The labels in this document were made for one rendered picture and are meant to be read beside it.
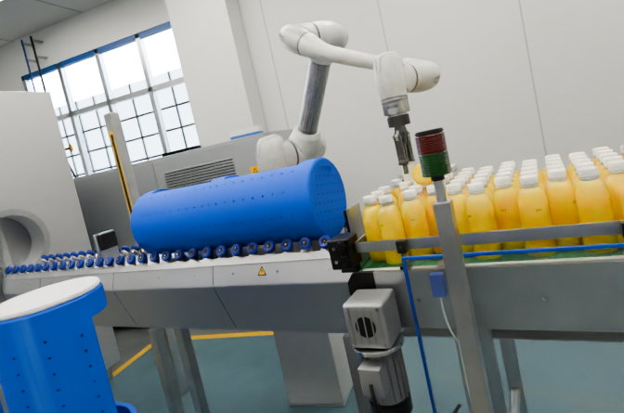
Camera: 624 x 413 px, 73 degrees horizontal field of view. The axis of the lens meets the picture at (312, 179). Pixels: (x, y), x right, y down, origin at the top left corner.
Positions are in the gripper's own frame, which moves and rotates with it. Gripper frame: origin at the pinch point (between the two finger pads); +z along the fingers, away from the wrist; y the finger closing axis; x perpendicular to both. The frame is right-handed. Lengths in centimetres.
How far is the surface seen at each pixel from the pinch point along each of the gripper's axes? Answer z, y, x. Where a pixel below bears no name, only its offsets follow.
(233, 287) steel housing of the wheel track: 28, 27, -65
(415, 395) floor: 111, -39, -30
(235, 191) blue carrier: -6, 24, -56
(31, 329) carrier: 13, 90, -74
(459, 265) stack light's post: 16, 51, 21
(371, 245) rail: 14.7, 33.7, -4.9
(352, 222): 11.2, 16.9, -17.1
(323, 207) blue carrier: 4.6, 18.8, -25.5
